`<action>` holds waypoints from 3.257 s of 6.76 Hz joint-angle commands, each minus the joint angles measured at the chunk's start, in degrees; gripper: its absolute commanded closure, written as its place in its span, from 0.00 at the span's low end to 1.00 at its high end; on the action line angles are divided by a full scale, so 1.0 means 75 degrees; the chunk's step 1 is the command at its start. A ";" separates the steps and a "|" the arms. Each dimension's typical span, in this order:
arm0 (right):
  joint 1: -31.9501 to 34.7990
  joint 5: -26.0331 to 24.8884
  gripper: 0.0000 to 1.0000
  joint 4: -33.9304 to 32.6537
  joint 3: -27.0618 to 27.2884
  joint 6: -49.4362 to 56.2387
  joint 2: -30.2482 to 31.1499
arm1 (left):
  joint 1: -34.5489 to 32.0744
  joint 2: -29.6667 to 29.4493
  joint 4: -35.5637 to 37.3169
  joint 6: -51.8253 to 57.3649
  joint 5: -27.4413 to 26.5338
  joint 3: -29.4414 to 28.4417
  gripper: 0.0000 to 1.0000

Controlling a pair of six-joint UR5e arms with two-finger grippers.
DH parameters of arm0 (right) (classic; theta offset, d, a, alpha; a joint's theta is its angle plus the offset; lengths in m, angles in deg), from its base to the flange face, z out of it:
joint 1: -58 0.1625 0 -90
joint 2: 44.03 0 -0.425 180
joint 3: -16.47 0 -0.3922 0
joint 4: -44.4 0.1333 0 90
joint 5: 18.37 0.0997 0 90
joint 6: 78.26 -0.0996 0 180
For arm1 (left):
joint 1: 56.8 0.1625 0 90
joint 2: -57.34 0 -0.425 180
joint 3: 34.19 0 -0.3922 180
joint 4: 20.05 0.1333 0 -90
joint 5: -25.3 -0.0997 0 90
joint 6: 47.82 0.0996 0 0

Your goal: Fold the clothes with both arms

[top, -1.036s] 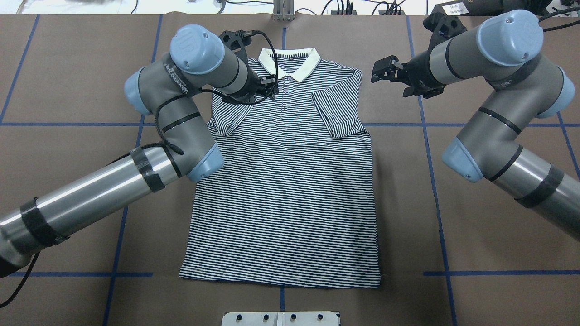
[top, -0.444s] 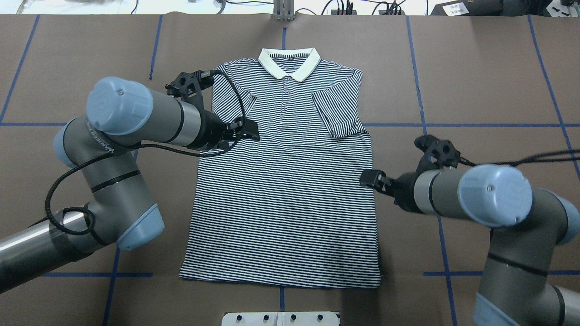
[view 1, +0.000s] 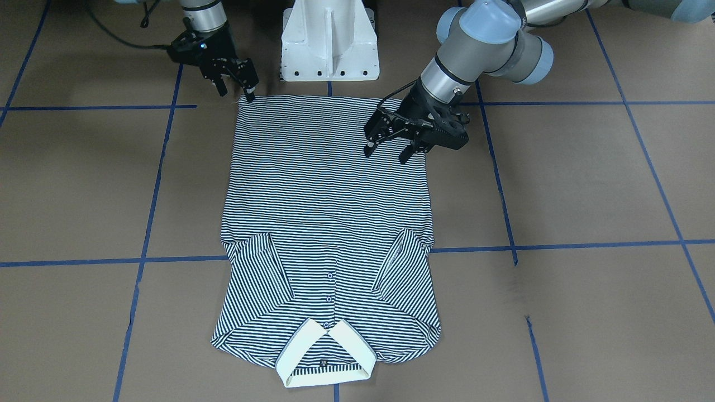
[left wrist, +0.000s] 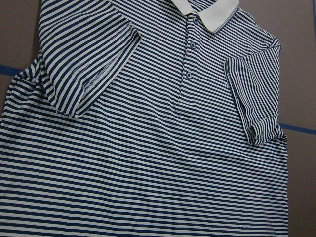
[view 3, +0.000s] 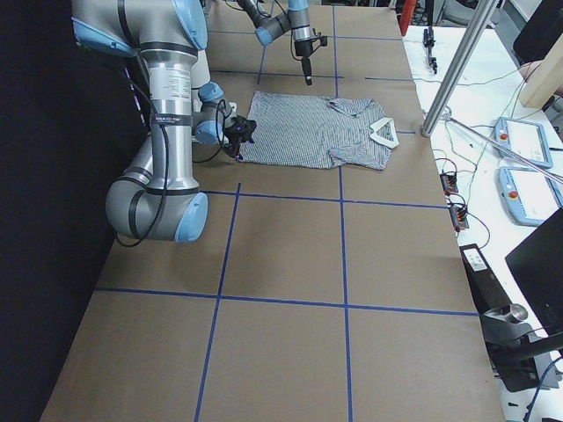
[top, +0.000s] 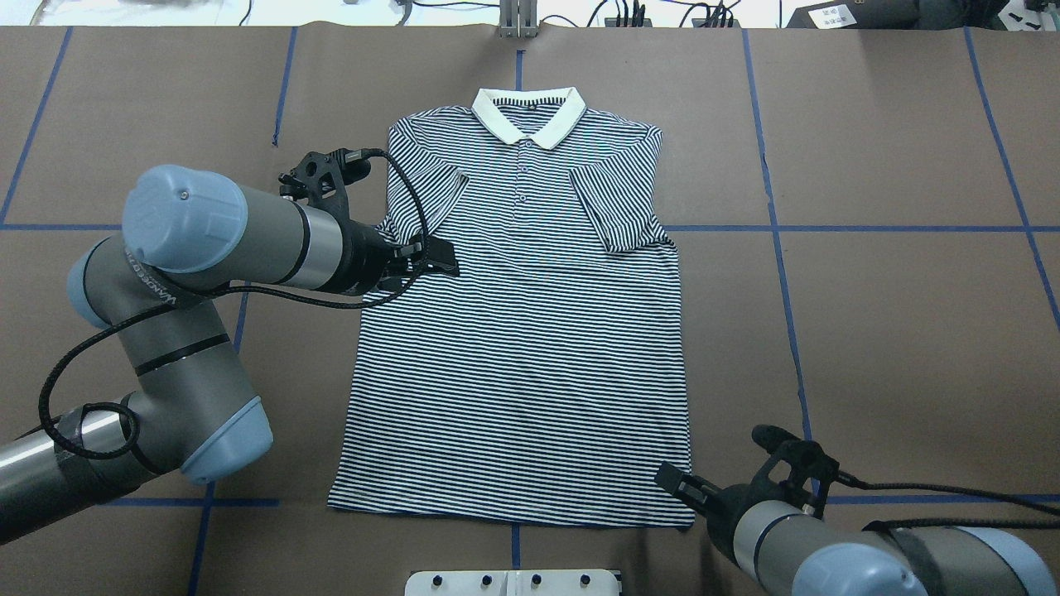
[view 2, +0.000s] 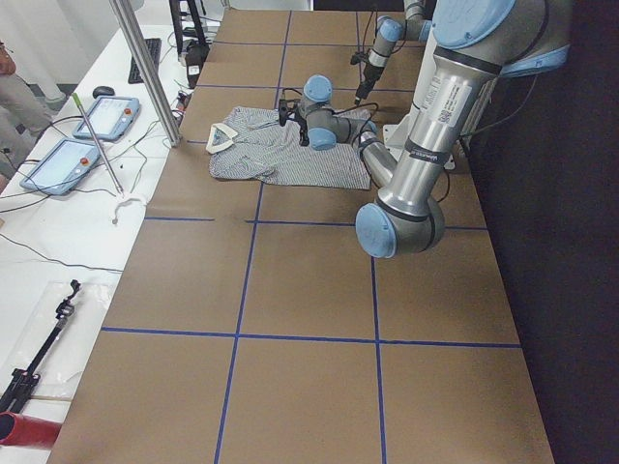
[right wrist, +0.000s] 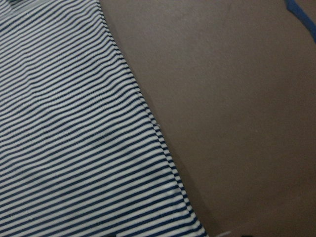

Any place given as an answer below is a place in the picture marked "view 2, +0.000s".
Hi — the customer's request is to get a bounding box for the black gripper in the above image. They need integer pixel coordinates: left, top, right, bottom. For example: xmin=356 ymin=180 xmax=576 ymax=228
xmin=278 ymin=98 xmax=310 ymax=145
xmin=350 ymin=49 xmax=386 ymax=106

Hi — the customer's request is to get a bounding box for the navy white striped polo shirt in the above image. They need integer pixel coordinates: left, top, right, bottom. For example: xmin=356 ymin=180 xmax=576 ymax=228
xmin=209 ymin=106 xmax=370 ymax=189

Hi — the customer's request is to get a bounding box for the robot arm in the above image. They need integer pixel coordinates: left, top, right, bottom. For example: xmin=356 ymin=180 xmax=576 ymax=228
xmin=350 ymin=1 xmax=431 ymax=105
xmin=279 ymin=1 xmax=574 ymax=258

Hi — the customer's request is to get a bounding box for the person in beige clothes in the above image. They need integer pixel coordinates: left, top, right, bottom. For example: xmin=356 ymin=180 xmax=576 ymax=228
xmin=1 ymin=43 xmax=52 ymax=181

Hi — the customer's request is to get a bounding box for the black power adapter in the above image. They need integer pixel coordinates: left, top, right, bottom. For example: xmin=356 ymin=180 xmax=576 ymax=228
xmin=181 ymin=41 xmax=210 ymax=89

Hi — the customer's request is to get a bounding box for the black stool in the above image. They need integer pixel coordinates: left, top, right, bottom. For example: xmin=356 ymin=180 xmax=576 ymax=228
xmin=168 ymin=0 xmax=209 ymax=55

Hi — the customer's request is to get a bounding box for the black keyboard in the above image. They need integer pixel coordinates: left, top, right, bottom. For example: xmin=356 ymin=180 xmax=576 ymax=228
xmin=127 ymin=37 xmax=162 ymax=85

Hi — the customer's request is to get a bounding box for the upper blue teach pendant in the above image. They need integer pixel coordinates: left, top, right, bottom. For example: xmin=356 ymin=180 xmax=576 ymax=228
xmin=87 ymin=96 xmax=141 ymax=142

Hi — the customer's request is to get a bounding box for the blue teach pendant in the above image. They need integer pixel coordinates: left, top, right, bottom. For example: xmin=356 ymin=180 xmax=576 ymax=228
xmin=19 ymin=138 xmax=100 ymax=195
xmin=87 ymin=96 xmax=141 ymax=142

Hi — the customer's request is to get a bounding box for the metal rod with hook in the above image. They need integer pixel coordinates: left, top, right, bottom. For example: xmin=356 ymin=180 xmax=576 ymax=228
xmin=72 ymin=92 xmax=147 ymax=225

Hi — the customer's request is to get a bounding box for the black computer mouse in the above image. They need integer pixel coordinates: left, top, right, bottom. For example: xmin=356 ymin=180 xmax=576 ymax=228
xmin=92 ymin=86 xmax=115 ymax=98

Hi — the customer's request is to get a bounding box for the lower blue teach pendant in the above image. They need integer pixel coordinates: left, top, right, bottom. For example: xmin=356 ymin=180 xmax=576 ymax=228
xmin=19 ymin=138 xmax=100 ymax=195

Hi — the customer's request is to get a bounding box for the red cylinder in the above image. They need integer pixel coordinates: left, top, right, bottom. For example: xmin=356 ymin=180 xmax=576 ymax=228
xmin=0 ymin=412 xmax=62 ymax=450

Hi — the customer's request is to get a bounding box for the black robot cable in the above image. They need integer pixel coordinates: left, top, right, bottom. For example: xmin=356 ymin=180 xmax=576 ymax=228
xmin=280 ymin=86 xmax=381 ymax=128

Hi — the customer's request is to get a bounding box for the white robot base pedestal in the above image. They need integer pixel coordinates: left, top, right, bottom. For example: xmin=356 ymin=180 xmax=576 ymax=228
xmin=383 ymin=75 xmax=471 ymax=169

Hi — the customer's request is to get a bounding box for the aluminium frame post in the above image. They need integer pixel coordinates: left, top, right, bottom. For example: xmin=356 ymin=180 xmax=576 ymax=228
xmin=109 ymin=0 xmax=181 ymax=147

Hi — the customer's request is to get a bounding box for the black camera tripod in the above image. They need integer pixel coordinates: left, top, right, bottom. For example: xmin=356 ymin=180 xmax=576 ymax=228
xmin=1 ymin=279 xmax=81 ymax=413

